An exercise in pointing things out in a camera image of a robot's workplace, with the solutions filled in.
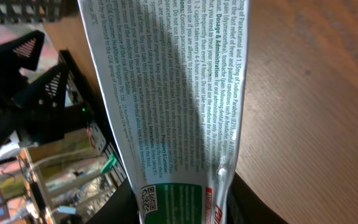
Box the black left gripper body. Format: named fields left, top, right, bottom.
left=0, top=96, right=91, bottom=147

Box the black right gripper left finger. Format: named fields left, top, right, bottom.
left=86, top=179, right=140, bottom=224

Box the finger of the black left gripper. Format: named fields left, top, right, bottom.
left=13, top=63, right=69, bottom=114
left=0, top=30, right=45, bottom=93

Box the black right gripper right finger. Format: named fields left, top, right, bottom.
left=227, top=173, right=288, bottom=224

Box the white green box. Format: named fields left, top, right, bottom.
left=78, top=0, right=249, bottom=223

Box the grey plastic basket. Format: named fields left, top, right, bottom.
left=0, top=0, right=79, bottom=24

